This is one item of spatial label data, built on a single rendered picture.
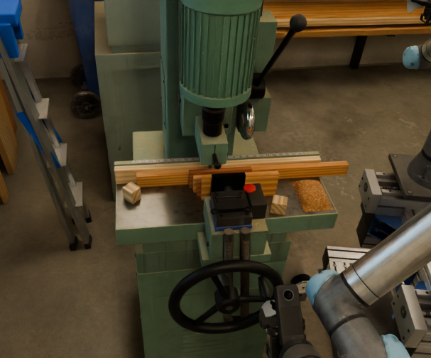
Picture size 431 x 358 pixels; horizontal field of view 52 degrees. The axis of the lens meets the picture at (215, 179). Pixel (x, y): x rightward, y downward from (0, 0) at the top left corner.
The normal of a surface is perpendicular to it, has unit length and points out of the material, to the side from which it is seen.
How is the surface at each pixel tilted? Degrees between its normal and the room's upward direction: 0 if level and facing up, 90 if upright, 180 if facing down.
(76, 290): 0
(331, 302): 38
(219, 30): 90
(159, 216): 0
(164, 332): 90
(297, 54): 90
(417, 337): 90
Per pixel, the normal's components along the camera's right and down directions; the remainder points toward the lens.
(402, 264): -0.22, 0.17
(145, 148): 0.06, -0.75
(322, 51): 0.21, 0.65
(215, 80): -0.04, 0.65
